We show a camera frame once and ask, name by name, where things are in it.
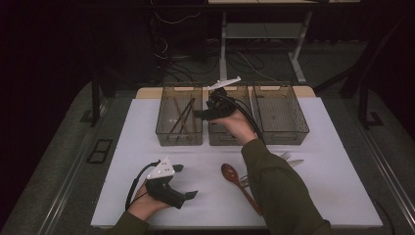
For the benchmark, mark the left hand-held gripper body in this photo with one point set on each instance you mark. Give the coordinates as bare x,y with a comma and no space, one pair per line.
163,189

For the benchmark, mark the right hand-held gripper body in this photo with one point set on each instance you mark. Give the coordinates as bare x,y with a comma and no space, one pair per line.
221,106

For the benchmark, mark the transparent grey plastic bin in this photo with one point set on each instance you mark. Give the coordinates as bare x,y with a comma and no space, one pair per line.
284,135
217,138
166,135

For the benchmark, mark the brown wooden spoon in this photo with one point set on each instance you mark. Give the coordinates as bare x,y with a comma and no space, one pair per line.
230,173

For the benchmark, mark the metal fork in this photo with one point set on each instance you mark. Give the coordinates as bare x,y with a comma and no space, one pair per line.
285,155

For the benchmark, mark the person's left hand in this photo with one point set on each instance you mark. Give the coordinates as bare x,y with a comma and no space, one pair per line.
145,204

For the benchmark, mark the person's right hand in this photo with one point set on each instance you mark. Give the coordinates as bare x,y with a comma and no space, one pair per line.
236,127

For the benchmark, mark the black metal stand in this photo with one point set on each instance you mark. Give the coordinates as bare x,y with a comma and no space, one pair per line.
95,104
363,104

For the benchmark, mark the white metal desk frame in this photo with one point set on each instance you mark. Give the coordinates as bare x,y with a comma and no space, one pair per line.
223,49

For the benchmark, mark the black floor frame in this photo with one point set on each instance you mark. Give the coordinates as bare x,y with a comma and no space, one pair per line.
99,150

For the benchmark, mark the metal floor rail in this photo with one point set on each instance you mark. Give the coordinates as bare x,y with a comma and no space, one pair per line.
65,189
388,176

